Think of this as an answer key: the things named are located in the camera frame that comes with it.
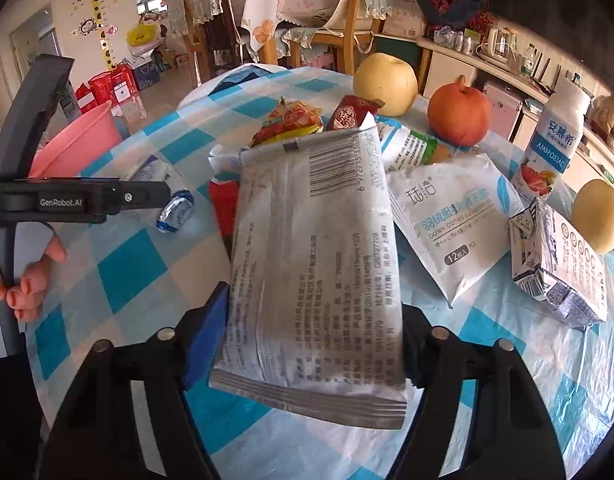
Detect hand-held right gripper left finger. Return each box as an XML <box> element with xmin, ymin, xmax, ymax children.
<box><xmin>37</xmin><ymin>281</ymin><xmax>232</xmax><ymax>480</ymax></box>

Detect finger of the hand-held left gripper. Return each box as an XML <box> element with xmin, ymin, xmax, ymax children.
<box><xmin>118</xmin><ymin>180</ymin><xmax>174</xmax><ymax>217</ymax></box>

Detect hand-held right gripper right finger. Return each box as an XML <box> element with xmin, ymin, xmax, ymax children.
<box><xmin>387</xmin><ymin>304</ymin><xmax>568</xmax><ymax>480</ymax></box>

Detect pink plastic basin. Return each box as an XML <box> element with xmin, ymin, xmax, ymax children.
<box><xmin>28</xmin><ymin>100</ymin><xmax>124</xmax><ymax>179</ymax></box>

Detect large white printed packet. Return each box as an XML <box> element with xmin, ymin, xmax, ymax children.
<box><xmin>208</xmin><ymin>112</ymin><xmax>408</xmax><ymax>431</ymax></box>

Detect clear plastic bag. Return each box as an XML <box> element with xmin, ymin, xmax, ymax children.
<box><xmin>387</xmin><ymin>152</ymin><xmax>525</xmax><ymax>308</ymax></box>

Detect dark red snack packet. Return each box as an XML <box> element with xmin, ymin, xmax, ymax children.
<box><xmin>323</xmin><ymin>95</ymin><xmax>385</xmax><ymax>133</ymax></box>

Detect person's left hand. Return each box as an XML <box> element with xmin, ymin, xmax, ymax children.
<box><xmin>0</xmin><ymin>236</ymin><xmax>68</xmax><ymax>323</ymax></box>

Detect white packet with blue edge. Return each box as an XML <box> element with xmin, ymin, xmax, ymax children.
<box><xmin>129</xmin><ymin>155</ymin><xmax>188</xmax><ymax>196</ymax></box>

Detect small blue foil wrapper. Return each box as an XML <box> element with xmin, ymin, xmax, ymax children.
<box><xmin>156</xmin><ymin>190</ymin><xmax>195</xmax><ymax>234</ymax></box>

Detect blue checked tablecloth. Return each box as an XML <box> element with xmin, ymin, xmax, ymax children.
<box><xmin>24</xmin><ymin>65</ymin><xmax>614</xmax><ymax>480</ymax></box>

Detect red foil wrapper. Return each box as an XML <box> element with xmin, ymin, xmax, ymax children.
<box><xmin>209</xmin><ymin>180</ymin><xmax>240</xmax><ymax>261</ymax></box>

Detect red gift boxes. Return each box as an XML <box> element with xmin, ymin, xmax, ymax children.
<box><xmin>76</xmin><ymin>67</ymin><xmax>142</xmax><ymax>111</ymax></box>

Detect orange snack wrapper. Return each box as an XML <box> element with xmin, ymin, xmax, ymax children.
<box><xmin>251</xmin><ymin>97</ymin><xmax>324</xmax><ymax>148</ymax></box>

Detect white and blue cloth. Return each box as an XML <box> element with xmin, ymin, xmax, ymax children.
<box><xmin>177</xmin><ymin>62</ymin><xmax>288</xmax><ymax>108</ymax></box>

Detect yellow plastic bag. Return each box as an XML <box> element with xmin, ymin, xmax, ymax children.
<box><xmin>126</xmin><ymin>22</ymin><xmax>162</xmax><ymax>48</ymax></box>

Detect crushed white milk carton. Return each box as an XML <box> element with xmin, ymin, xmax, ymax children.
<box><xmin>508</xmin><ymin>197</ymin><xmax>608</xmax><ymax>331</ymax></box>

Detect white green orange packet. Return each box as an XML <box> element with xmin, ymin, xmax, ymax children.
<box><xmin>376</xmin><ymin>122</ymin><xmax>450</xmax><ymax>171</ymax></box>

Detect orange print cloth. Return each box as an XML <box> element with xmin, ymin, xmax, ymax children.
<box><xmin>239</xmin><ymin>0</ymin><xmax>288</xmax><ymax>63</ymax></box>

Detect small yellow pear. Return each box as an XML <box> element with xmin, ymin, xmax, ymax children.
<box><xmin>571</xmin><ymin>179</ymin><xmax>614</xmax><ymax>256</ymax></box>

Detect red apple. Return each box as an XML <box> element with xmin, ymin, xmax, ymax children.
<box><xmin>427</xmin><ymin>75</ymin><xmax>491</xmax><ymax>147</ymax></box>

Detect white yogurt bottle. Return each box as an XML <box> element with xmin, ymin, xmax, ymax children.
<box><xmin>509</xmin><ymin>77</ymin><xmax>592</xmax><ymax>206</ymax></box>

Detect large yellow pear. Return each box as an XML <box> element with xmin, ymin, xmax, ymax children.
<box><xmin>353</xmin><ymin>52</ymin><xmax>418</xmax><ymax>117</ymax></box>

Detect light wooden chair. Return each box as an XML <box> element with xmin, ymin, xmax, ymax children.
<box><xmin>264</xmin><ymin>0</ymin><xmax>388</xmax><ymax>78</ymax></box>

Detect white tv cabinet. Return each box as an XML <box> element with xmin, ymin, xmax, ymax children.
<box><xmin>417</xmin><ymin>35</ymin><xmax>614</xmax><ymax>196</ymax></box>

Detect white electric kettle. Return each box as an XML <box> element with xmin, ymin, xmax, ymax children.
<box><xmin>479</xmin><ymin>25</ymin><xmax>518</xmax><ymax>63</ymax></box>

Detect giraffe wall sticker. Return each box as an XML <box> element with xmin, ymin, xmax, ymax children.
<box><xmin>84</xmin><ymin>0</ymin><xmax>122</xmax><ymax>73</ymax></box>

